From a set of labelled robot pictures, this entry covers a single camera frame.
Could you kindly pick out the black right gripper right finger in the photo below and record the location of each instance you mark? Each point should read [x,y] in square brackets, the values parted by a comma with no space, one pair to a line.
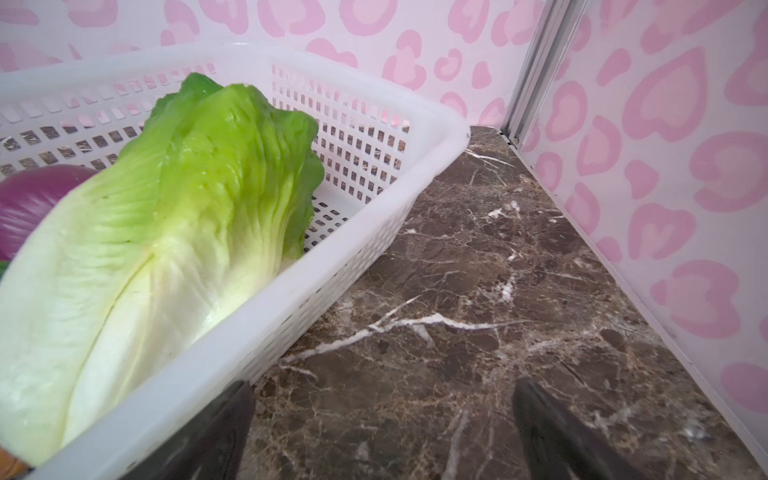
[557,445]

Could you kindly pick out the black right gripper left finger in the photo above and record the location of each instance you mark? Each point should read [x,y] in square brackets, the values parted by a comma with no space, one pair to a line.
[209,446]

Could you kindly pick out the purple toy onion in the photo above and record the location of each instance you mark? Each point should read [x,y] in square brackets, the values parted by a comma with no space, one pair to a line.
[28,196]

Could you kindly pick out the brown toy bread roll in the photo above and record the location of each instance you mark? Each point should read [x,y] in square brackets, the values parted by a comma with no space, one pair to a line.
[10,466]

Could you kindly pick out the green toy lettuce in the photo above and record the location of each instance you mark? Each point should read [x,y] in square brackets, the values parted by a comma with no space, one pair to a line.
[200,212]

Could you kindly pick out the white perforated plastic basket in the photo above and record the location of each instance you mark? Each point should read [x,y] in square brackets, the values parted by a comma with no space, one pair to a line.
[381,144]

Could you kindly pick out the aluminium corner post right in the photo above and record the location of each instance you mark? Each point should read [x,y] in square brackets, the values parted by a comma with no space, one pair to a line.
[552,35]

